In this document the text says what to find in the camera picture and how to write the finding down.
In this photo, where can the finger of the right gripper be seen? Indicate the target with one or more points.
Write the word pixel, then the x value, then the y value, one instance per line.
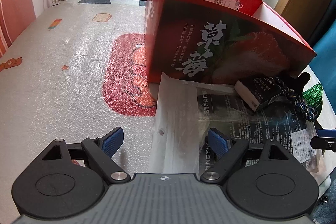
pixel 325 140

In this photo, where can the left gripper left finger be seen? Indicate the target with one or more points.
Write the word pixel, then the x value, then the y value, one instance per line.
pixel 65 180

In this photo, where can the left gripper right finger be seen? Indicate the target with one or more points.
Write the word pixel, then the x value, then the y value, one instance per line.
pixel 262 180

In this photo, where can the small black packet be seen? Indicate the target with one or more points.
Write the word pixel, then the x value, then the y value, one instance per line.
pixel 257 91

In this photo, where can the clear plastic packaged garment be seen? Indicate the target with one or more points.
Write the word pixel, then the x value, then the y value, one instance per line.
pixel 195 123

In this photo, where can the black glove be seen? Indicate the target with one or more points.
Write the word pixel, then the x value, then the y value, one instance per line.
pixel 292 86

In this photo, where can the green tassel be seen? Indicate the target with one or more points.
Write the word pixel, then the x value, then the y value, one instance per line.
pixel 313 96

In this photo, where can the blue fabric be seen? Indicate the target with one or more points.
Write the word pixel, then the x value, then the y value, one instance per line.
pixel 323 41

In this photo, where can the red strawberry cardboard box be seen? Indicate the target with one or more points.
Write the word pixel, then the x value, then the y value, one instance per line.
pixel 220 41

